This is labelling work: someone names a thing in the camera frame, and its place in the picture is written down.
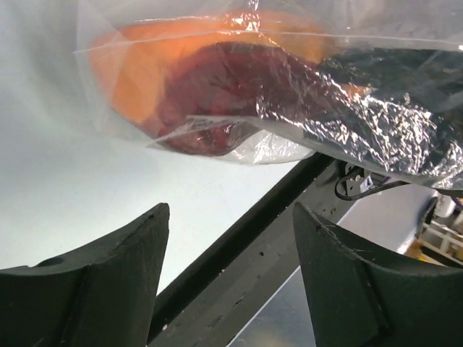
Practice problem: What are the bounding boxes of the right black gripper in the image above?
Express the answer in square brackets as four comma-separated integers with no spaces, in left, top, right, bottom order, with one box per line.
[302,48,462,181]

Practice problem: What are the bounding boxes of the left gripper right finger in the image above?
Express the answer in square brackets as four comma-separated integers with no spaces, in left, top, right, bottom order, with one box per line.
[293,204,462,346]

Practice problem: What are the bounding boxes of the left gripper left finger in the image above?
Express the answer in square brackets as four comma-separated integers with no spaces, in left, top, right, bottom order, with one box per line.
[1,203,169,346]

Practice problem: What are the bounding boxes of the clear orange zip bag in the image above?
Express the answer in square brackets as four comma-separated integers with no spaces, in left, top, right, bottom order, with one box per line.
[75,1,462,191]

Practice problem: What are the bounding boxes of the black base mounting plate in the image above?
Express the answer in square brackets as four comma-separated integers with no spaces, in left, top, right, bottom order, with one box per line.
[148,154,351,346]

